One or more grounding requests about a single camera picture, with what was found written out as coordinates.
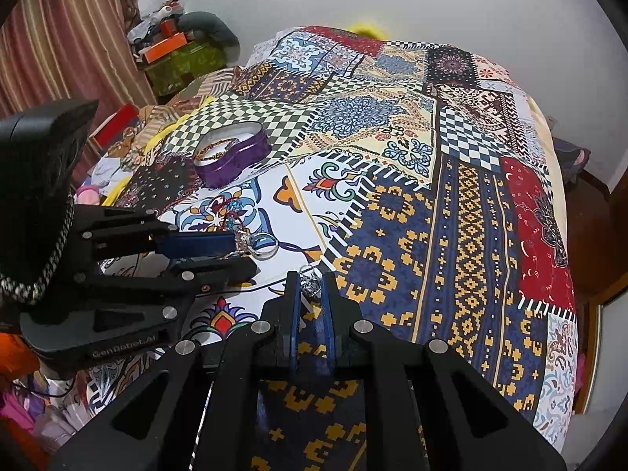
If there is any silver band ring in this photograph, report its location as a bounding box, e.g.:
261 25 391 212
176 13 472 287
235 230 281 261

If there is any braided black white cable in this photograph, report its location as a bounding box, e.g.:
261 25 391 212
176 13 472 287
0 195 78 305

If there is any silver crystal ring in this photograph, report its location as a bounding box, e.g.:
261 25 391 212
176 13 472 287
298 263 326 301

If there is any green patterned storage box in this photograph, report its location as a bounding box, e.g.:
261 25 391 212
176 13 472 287
145 42 227 97

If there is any striped red curtain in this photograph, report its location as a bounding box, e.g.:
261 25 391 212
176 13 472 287
0 0 159 187

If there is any dark grey cushion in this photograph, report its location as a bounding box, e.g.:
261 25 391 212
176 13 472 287
178 11 239 47

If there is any red beaded thread bracelet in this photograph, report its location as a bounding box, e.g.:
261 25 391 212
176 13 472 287
207 194 247 232

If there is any red gold braided bracelet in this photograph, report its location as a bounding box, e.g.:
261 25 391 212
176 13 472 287
192 136 240 163

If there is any purple heart-shaped tin box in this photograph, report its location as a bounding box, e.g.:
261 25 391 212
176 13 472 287
192 121 272 188

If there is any patchwork patterned bedspread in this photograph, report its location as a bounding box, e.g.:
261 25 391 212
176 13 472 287
80 26 577 470

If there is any orange sleeve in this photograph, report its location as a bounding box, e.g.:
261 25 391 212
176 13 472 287
0 333 39 381

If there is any orange box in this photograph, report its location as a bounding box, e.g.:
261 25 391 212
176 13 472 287
141 32 187 64

